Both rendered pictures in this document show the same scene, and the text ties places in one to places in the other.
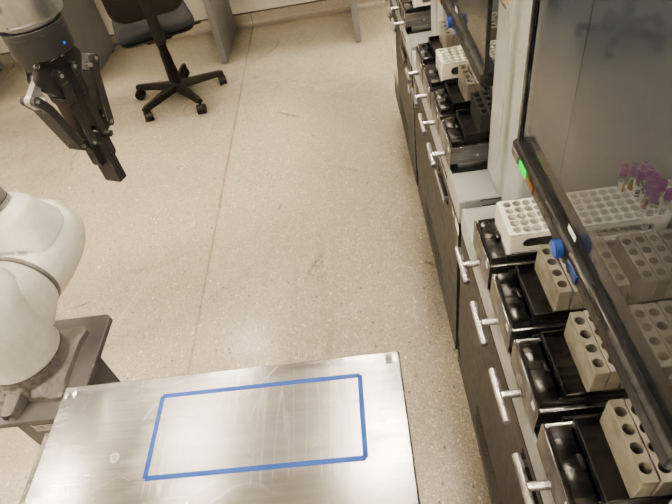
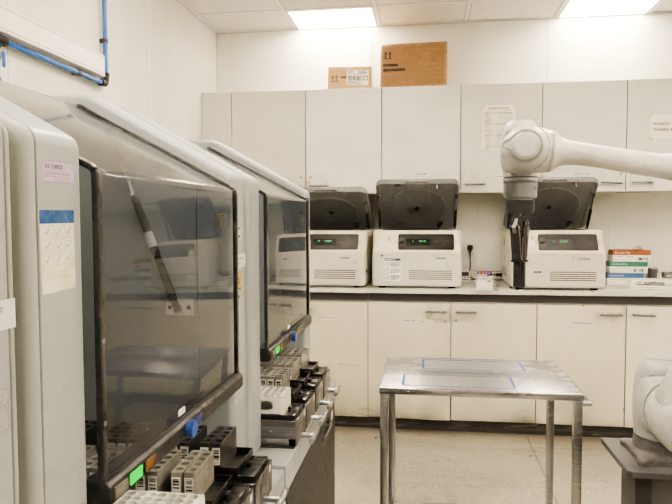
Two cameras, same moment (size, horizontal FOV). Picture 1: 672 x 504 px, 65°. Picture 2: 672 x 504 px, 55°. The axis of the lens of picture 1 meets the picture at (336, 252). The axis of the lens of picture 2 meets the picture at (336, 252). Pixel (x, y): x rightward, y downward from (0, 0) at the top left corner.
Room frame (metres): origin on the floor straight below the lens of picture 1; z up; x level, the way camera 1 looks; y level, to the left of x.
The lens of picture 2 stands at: (2.45, -0.14, 1.34)
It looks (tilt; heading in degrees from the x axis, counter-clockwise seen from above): 3 degrees down; 182
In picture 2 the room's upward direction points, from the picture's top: straight up
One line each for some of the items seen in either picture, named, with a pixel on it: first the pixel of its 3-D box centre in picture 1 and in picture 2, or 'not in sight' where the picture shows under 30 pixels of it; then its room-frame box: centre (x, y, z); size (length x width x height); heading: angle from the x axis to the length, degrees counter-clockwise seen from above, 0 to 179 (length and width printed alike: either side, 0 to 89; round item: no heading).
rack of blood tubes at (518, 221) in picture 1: (577, 220); (234, 400); (0.71, -0.48, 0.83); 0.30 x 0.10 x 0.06; 84
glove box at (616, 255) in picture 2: not in sight; (629, 253); (-1.83, 1.66, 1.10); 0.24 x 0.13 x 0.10; 82
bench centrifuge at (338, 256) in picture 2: not in sight; (330, 235); (-1.89, -0.32, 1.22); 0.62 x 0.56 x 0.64; 172
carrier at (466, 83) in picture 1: (466, 84); (199, 477); (1.27, -0.44, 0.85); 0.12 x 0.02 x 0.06; 175
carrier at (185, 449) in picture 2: not in sight; (194, 446); (1.11, -0.49, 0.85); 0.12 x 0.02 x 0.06; 174
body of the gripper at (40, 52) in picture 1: (49, 57); (519, 216); (0.69, 0.30, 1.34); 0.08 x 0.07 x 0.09; 151
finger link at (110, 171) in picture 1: (104, 160); not in sight; (0.69, 0.30, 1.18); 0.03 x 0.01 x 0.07; 61
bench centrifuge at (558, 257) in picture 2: not in sight; (550, 232); (-1.74, 1.11, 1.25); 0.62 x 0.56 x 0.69; 173
